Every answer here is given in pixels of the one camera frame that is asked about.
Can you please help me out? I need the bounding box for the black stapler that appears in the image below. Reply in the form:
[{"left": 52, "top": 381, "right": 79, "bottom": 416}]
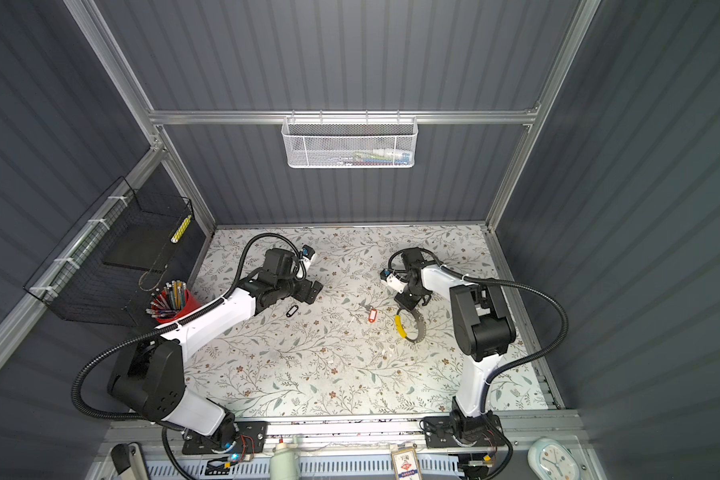
[{"left": 110, "top": 443, "right": 150, "bottom": 480}]

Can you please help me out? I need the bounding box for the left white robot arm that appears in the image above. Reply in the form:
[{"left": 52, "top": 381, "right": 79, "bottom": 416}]
[{"left": 107, "top": 245, "right": 322, "bottom": 451}]

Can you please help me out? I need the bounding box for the left black cable conduit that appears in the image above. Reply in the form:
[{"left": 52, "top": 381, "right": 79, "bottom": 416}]
[{"left": 70, "top": 232, "right": 304, "bottom": 480}]

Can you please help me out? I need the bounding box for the red pencil cup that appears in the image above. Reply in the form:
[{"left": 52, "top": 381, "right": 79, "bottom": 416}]
[{"left": 145, "top": 280, "right": 202, "bottom": 324}]

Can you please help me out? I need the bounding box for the playing card box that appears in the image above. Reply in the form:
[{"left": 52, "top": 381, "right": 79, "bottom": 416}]
[{"left": 390, "top": 444, "right": 423, "bottom": 480}]

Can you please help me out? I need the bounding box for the black cable conduit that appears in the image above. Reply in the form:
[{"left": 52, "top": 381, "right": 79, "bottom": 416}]
[
  {"left": 70, "top": 232, "right": 304, "bottom": 480},
  {"left": 387, "top": 247, "right": 570, "bottom": 409}
]

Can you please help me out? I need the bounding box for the white wire mesh basket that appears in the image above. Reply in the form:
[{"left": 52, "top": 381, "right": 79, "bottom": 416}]
[{"left": 281, "top": 118, "right": 419, "bottom": 169}]

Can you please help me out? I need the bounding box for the right black cable conduit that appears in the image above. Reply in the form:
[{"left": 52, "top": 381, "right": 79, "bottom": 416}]
[{"left": 387, "top": 247, "right": 570, "bottom": 409}]

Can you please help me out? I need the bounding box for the yellow marker in basket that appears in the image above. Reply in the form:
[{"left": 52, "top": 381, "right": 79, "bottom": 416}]
[{"left": 170, "top": 214, "right": 193, "bottom": 244}]

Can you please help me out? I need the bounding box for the white bottle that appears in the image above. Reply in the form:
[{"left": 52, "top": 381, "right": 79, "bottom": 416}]
[{"left": 269, "top": 439, "right": 300, "bottom": 480}]

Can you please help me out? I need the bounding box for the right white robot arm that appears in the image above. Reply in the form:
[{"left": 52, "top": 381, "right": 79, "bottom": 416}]
[{"left": 381, "top": 247, "right": 517, "bottom": 446}]

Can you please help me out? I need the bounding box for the pale green alarm clock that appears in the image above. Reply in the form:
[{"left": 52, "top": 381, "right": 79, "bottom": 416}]
[{"left": 527, "top": 437, "right": 582, "bottom": 480}]

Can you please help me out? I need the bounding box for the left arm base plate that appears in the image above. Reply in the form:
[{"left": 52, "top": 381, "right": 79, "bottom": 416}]
[{"left": 181, "top": 421, "right": 269, "bottom": 455}]

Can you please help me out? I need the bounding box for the black wire basket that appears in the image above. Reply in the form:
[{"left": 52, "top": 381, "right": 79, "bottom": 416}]
[{"left": 24, "top": 178, "right": 194, "bottom": 327}]

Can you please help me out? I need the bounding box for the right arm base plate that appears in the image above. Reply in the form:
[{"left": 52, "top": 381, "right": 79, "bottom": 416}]
[{"left": 418, "top": 415, "right": 506, "bottom": 449}]

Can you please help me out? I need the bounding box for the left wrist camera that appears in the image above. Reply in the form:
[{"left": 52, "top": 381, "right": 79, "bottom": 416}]
[{"left": 300, "top": 245, "right": 315, "bottom": 271}]

